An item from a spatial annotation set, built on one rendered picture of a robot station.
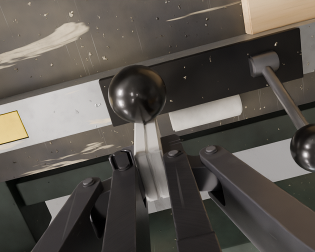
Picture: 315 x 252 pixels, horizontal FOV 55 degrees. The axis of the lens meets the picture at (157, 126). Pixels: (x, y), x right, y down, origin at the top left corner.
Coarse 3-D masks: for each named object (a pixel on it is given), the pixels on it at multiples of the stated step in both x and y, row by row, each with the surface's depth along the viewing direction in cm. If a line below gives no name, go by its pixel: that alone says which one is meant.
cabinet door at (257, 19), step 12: (252, 0) 31; (264, 0) 31; (276, 0) 31; (288, 0) 31; (300, 0) 31; (312, 0) 31; (252, 12) 31; (264, 12) 31; (276, 12) 31; (288, 12) 31; (300, 12) 31; (312, 12) 31; (252, 24) 31; (264, 24) 32; (276, 24) 32; (288, 24) 32
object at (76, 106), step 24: (312, 24) 30; (192, 48) 33; (312, 48) 31; (24, 96) 31; (48, 96) 31; (72, 96) 31; (96, 96) 31; (24, 120) 31; (48, 120) 31; (72, 120) 32; (96, 120) 32; (0, 144) 32; (24, 144) 32
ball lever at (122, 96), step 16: (112, 80) 19; (128, 80) 18; (144, 80) 18; (160, 80) 19; (112, 96) 19; (128, 96) 18; (144, 96) 18; (160, 96) 19; (128, 112) 18; (144, 112) 18
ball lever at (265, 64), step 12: (252, 60) 29; (264, 60) 29; (276, 60) 29; (252, 72) 29; (264, 72) 29; (276, 84) 27; (276, 96) 27; (288, 96) 26; (288, 108) 25; (300, 120) 24; (300, 132) 23; (312, 132) 22; (300, 144) 22; (312, 144) 22; (300, 156) 22; (312, 156) 22; (312, 168) 22
